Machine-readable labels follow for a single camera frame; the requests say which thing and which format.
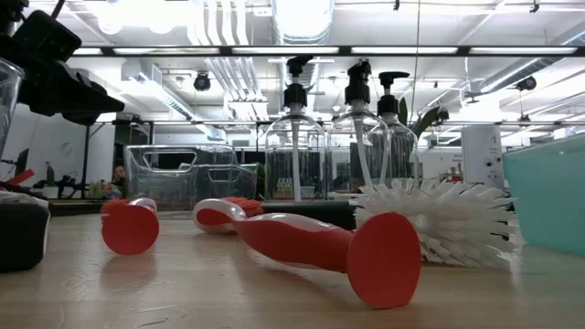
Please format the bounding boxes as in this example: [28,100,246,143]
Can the clear plastic bin with handles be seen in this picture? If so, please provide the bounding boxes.
[123,143,260,212]
[0,58,25,159]

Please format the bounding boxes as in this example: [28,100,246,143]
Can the silver ceiling duct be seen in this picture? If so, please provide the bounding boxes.
[271,0,335,46]

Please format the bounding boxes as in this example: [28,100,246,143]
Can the black scrub brush white bristles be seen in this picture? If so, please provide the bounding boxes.
[0,190,51,274]

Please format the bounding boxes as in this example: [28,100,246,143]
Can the clear soap dispenser black pump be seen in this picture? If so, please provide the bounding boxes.
[263,55,328,203]
[367,70,420,184]
[326,58,392,193]

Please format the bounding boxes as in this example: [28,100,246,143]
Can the red flat object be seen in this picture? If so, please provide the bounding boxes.
[6,167,37,187]

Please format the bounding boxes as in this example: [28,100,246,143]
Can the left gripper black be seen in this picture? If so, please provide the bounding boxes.
[0,35,125,126]

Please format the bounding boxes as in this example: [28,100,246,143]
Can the green leafy plant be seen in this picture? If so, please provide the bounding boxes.
[398,95,441,141]

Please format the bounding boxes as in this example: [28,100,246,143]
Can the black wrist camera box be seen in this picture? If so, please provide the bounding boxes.
[12,8,83,64]

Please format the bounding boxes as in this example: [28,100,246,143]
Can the black overhead frame beam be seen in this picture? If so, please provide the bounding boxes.
[71,45,585,58]

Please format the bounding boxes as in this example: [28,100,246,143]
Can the teal plastic bin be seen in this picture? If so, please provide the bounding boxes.
[501,133,585,256]

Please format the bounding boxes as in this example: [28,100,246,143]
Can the short red palm brush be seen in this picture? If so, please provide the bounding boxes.
[100,196,160,256]

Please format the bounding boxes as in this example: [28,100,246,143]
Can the white box device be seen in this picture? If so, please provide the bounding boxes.
[460,124,505,191]

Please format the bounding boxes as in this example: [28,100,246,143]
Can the person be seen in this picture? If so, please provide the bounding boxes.
[111,164,129,198]

